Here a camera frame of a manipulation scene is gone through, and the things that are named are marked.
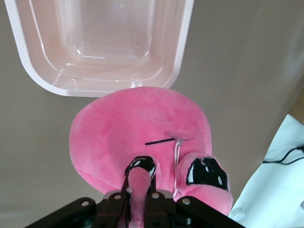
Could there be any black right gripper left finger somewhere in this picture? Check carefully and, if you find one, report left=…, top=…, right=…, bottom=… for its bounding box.
left=23, top=174, right=131, bottom=228

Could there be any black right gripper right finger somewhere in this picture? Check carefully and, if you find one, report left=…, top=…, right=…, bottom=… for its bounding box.
left=144, top=172, right=245, bottom=228

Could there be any pink plush toy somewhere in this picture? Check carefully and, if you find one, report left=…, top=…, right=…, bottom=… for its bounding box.
left=68, top=87, right=234, bottom=225

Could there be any translucent pink plastic box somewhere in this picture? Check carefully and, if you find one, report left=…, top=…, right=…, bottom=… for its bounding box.
left=4, top=0, right=195, bottom=98

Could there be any thin black cable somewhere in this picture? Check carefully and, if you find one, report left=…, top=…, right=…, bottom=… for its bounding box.
left=262, top=144, right=304, bottom=165

